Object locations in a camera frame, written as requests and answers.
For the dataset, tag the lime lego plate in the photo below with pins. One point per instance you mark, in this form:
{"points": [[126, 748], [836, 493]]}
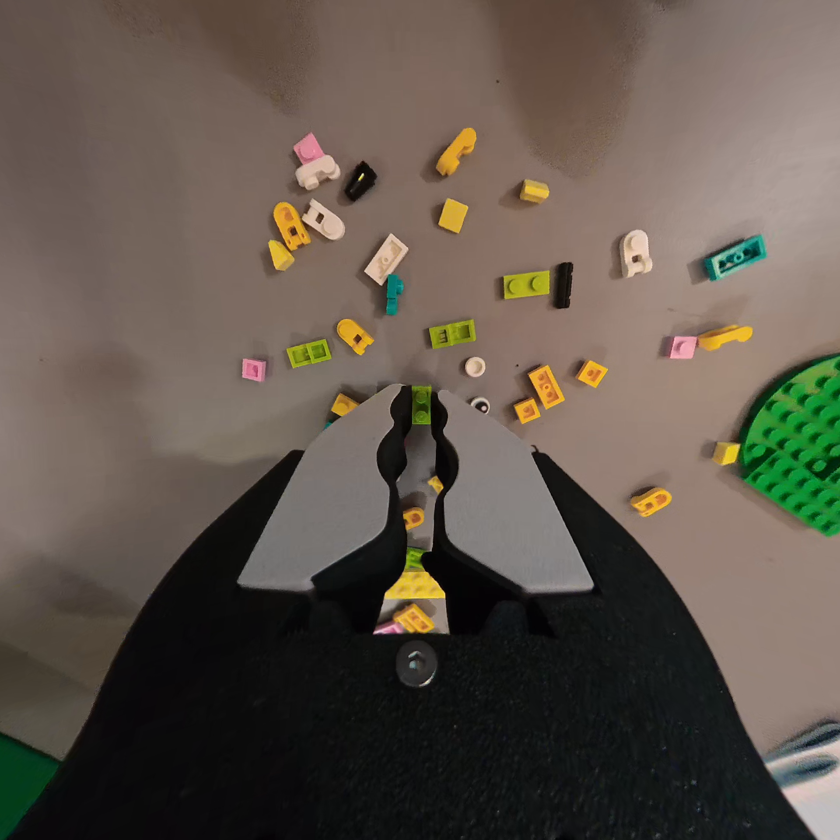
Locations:
{"points": [[421, 405]]}

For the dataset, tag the green lego baseplate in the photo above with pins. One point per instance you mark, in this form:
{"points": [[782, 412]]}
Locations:
{"points": [[794, 453]]}

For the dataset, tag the teal lego plate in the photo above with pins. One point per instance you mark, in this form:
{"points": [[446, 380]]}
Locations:
{"points": [[735, 257]]}

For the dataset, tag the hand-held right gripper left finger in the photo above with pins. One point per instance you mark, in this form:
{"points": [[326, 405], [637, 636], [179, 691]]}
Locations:
{"points": [[328, 512]]}

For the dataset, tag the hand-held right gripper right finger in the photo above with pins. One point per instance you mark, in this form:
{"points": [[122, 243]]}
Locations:
{"points": [[512, 512]]}

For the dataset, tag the clear plastic bag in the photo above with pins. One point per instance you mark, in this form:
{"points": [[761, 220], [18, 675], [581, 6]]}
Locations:
{"points": [[807, 768]]}

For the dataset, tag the scattered small lego pieces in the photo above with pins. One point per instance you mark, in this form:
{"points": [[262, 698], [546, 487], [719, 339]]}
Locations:
{"points": [[453, 215]]}

